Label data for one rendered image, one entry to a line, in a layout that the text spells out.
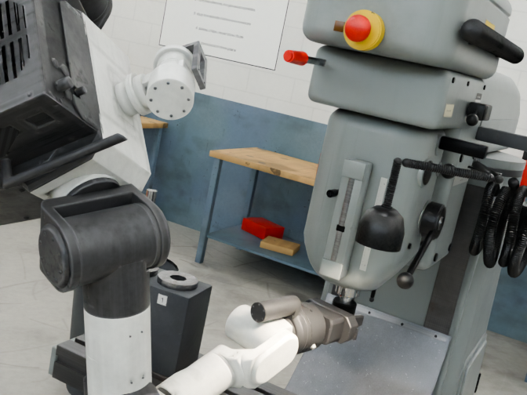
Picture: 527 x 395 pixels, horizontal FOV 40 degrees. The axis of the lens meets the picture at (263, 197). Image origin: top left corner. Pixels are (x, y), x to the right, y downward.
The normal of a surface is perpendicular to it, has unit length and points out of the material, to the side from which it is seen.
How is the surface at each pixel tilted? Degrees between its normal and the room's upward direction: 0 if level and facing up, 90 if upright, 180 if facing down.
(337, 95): 90
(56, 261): 101
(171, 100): 115
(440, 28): 90
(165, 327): 90
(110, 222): 34
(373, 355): 63
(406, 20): 90
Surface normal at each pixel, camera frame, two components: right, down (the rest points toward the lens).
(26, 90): -0.35, -0.32
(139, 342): 0.70, 0.25
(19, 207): 0.05, 0.94
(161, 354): -0.35, 0.12
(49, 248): -0.77, 0.18
